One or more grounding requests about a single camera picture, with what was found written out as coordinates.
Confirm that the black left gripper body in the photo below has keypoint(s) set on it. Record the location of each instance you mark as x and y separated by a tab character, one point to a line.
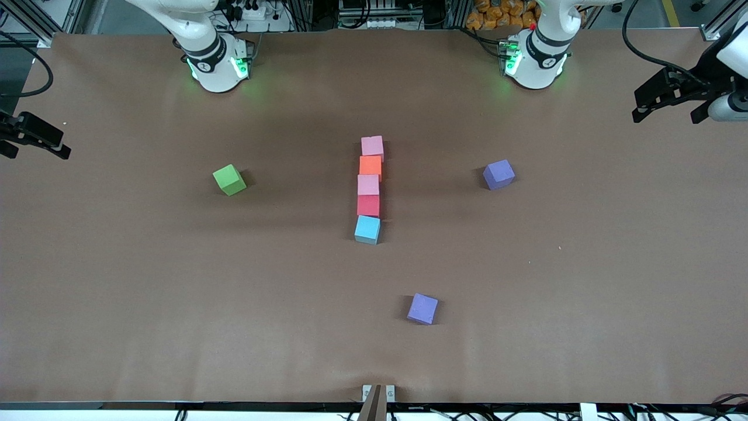
693	89

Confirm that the pink foam block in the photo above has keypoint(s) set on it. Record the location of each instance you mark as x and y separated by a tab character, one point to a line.
368	185
372	146

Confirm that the orange foam block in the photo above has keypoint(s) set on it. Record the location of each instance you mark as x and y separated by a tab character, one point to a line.
370	165

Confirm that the red foam block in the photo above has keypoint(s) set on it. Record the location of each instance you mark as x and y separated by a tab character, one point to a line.
368	206

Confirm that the blue foam block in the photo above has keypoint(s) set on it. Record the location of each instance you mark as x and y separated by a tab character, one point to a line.
367	228

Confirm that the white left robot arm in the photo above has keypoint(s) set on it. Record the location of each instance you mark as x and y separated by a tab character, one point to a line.
537	64

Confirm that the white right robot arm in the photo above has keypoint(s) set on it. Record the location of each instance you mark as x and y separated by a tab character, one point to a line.
222	79

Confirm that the pile of orange items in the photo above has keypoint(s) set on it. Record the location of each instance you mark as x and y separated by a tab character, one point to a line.
497	14

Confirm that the purple foam block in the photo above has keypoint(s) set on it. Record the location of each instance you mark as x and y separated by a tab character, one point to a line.
422	309
498	174

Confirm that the green foam block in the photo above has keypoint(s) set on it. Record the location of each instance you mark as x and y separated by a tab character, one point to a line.
228	178

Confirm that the brown table cover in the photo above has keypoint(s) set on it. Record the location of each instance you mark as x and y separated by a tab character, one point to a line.
175	327

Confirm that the white power strip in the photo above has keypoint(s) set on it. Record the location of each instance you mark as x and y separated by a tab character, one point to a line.
269	24

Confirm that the small white box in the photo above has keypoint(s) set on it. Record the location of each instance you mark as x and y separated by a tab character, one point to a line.
587	412

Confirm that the aluminium frame rail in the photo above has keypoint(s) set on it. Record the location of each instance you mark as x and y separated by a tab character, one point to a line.
712	33
29	20

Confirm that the metal bracket with brown post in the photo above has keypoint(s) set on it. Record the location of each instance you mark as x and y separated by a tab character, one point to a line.
374	409

